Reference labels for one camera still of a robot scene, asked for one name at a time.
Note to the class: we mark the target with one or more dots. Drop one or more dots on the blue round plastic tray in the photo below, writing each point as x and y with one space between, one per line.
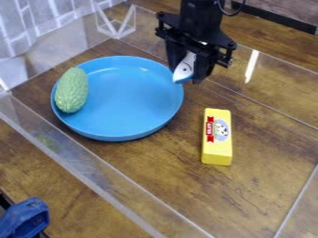
132 99

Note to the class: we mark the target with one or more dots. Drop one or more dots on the green bumpy toy gourd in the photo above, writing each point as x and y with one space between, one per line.
72 90

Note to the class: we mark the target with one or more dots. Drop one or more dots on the black baseboard strip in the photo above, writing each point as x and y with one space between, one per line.
297 14

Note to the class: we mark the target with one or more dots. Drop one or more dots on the white wooden toy fish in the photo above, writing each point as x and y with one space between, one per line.
183 72

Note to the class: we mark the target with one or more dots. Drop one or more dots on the yellow toy butter block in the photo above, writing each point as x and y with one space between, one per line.
217 149

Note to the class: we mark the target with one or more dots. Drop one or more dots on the blue plastic clamp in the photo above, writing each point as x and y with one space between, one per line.
24 219

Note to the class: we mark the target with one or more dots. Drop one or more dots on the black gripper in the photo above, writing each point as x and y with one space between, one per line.
197 24

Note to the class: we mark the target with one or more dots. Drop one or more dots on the grey checkered curtain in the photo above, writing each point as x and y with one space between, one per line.
25 19

